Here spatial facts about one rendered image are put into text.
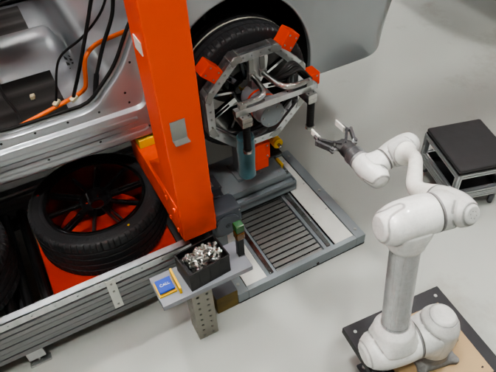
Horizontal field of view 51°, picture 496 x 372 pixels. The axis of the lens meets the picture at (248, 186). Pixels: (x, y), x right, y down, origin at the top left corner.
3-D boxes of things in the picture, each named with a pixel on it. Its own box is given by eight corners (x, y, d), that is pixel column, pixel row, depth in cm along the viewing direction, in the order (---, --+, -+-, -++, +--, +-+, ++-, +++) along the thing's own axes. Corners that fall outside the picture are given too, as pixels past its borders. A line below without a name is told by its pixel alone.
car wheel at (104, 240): (119, 165, 311) (111, 135, 294) (193, 223, 277) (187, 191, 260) (18, 228, 279) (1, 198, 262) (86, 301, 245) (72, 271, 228)
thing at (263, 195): (266, 156, 340) (266, 144, 333) (296, 190, 317) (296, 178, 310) (196, 183, 324) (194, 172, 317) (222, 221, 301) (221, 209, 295)
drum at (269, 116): (263, 100, 265) (263, 77, 255) (286, 122, 251) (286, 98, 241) (239, 109, 261) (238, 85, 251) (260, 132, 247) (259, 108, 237)
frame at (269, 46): (297, 119, 285) (300, 27, 247) (303, 126, 281) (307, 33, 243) (207, 153, 268) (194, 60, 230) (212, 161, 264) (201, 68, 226)
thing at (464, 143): (415, 167, 338) (425, 125, 314) (466, 157, 342) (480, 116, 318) (447, 215, 308) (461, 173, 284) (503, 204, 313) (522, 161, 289)
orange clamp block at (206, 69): (216, 63, 238) (201, 55, 232) (224, 71, 233) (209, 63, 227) (207, 76, 240) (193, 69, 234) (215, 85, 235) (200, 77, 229)
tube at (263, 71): (290, 65, 251) (291, 45, 243) (313, 85, 238) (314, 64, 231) (258, 76, 245) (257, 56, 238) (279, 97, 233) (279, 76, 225)
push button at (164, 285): (169, 277, 230) (168, 274, 228) (176, 289, 225) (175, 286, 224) (154, 284, 227) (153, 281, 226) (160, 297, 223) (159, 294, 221)
